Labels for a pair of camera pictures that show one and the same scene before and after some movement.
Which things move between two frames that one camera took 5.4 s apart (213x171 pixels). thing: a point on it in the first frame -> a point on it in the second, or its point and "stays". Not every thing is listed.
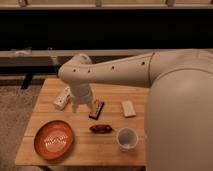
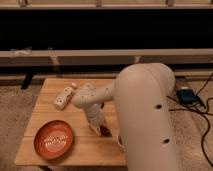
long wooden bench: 57,57 stays
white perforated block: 62,99 stays
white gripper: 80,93 -> 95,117
